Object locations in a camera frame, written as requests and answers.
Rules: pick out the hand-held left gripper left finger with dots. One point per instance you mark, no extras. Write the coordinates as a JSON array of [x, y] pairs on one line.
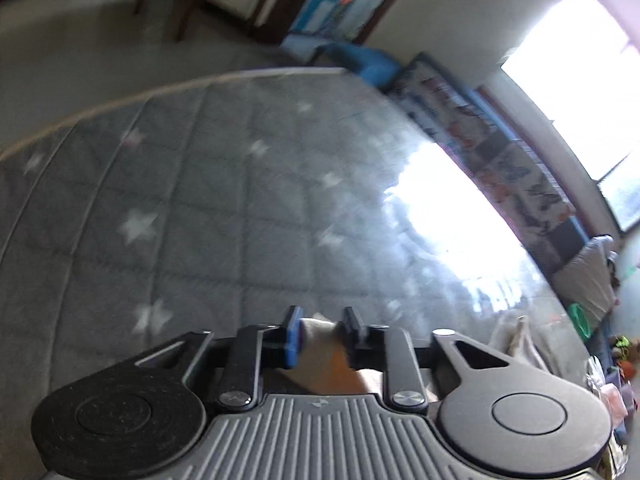
[[291, 342]]

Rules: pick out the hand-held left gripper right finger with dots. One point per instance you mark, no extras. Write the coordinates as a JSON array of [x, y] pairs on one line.
[[356, 337]]

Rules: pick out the cream garment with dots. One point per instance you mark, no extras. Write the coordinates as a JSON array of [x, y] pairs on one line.
[[325, 365]]

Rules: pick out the grey star quilted table cover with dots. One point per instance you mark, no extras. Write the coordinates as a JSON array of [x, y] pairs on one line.
[[225, 200]]

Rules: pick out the green plastic bowl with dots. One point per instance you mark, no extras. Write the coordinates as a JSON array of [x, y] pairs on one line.
[[580, 320]]

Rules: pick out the butterfly print cushion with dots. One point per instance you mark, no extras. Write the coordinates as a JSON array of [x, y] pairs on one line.
[[440, 105], [520, 180]]

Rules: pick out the grey pillow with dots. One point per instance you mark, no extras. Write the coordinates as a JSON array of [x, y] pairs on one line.
[[590, 280]]

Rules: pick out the white crumpled plastic bag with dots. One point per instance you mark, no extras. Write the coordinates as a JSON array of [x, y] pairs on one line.
[[597, 370]]

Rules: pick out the blue cardboard box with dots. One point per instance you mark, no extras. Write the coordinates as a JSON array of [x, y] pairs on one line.
[[322, 15]]

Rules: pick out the window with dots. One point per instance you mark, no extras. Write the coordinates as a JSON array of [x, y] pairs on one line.
[[580, 70]]

